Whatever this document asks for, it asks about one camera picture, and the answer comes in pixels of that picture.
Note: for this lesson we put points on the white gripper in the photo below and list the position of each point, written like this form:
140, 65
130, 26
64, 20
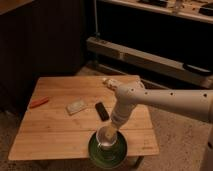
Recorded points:
119, 116

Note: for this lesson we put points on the grey ceramic cup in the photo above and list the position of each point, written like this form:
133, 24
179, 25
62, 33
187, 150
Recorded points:
105, 143

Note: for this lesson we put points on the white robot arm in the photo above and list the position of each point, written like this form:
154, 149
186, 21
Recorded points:
197, 104

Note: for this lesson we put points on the black rectangular remote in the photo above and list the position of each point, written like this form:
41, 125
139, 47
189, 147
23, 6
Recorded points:
102, 111

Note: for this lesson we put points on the white rectangular sponge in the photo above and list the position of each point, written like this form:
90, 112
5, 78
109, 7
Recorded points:
76, 106

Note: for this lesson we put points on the small white object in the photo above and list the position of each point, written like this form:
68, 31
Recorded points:
110, 82

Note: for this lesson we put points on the wooden table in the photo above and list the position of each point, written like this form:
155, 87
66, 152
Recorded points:
48, 131

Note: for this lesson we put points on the metal vertical pole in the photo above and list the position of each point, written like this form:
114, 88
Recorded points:
97, 34

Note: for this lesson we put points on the long shelf unit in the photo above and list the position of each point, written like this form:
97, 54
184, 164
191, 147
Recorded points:
165, 44

